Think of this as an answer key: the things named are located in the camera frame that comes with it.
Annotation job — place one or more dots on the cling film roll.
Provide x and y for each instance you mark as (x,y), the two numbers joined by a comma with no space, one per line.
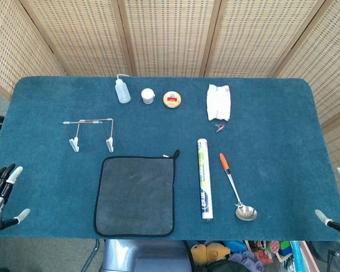
(204,178)

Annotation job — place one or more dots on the translucent plastic squeeze bottle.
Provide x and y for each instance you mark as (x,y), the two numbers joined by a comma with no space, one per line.
(123,93)

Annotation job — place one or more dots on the small pink clip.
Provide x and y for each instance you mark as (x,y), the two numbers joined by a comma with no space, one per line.
(220,127)

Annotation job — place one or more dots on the blue grey microfibre cloth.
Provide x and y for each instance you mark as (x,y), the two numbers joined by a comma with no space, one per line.
(133,195)

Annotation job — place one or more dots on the yellow plush toy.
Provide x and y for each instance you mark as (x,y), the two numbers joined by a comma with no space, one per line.
(207,252)

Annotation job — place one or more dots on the white tissue packet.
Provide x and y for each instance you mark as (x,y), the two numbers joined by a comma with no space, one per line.
(219,102)

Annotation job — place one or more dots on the blue foam tube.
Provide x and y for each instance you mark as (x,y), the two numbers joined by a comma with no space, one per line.
(297,255)

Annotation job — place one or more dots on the red toy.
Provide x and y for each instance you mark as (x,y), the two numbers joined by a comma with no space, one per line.
(263,252)

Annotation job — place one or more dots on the round yellow tin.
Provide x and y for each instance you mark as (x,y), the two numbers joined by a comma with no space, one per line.
(172,99)

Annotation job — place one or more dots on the small white jar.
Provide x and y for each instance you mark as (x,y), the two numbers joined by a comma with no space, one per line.
(147,95)

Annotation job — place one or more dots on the woven folding screen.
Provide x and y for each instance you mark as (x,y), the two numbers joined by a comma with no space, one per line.
(170,34)

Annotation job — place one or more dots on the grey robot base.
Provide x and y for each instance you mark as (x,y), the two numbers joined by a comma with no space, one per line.
(144,255)

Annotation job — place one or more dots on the purple cloth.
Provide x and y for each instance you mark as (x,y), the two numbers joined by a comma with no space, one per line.
(246,260)

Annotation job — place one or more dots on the teal table cloth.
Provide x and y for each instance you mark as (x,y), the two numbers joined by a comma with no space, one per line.
(45,184)

